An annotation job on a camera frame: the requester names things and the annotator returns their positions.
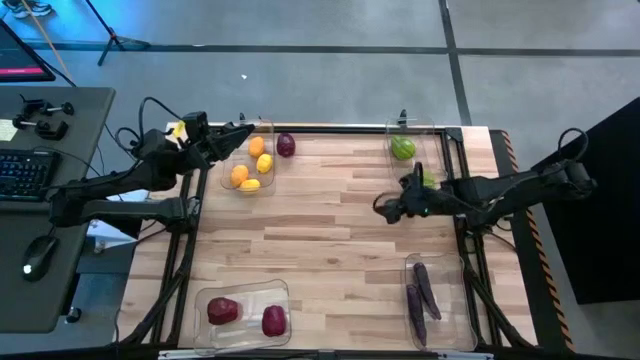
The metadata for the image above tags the grey operator desk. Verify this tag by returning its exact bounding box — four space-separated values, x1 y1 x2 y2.
0 85 117 335

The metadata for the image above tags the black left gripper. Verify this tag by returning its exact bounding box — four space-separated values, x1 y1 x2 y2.
184 124 255 164

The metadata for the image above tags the clear plastic bin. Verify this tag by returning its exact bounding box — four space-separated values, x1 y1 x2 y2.
193 278 293 354
384 118 449 194
219 118 277 197
403 252 479 353

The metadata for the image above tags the black screw clamp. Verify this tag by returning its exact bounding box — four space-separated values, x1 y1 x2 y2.
18 95 76 119
12 115 70 141

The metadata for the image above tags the dark red toy pepper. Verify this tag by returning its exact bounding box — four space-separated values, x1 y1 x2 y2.
261 304 288 338
206 296 240 326

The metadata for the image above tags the grey sports shoe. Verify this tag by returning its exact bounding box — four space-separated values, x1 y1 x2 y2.
9 0 54 19

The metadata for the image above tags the large black box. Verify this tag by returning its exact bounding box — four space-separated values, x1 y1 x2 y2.
529 96 640 306

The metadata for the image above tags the dark purple round fruit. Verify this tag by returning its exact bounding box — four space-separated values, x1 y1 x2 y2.
276 132 297 159

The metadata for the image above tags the yellow thin stick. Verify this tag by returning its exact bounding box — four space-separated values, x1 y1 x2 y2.
19 0 76 84

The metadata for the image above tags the black computer monitor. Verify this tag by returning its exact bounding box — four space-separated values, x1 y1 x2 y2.
0 19 56 84

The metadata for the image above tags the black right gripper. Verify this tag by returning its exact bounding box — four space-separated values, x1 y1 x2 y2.
373 174 444 225

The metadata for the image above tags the pale sticky note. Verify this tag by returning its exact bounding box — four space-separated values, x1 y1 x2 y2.
0 118 19 143

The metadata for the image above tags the black tripod stand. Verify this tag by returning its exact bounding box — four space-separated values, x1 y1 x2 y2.
82 0 151 67

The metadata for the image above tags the black backlit keyboard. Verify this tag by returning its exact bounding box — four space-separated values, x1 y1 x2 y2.
0 148 62 203

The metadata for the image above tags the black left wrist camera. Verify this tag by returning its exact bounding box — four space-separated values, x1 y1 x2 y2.
182 110 210 144

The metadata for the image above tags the black computer mouse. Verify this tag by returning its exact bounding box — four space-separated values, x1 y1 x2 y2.
21 234 60 282

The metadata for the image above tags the white bracket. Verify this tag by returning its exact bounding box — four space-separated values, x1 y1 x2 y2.
439 351 496 360
157 349 201 360

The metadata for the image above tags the purple toy eggplant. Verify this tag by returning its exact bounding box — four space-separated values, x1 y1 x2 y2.
405 283 428 348
412 261 443 321

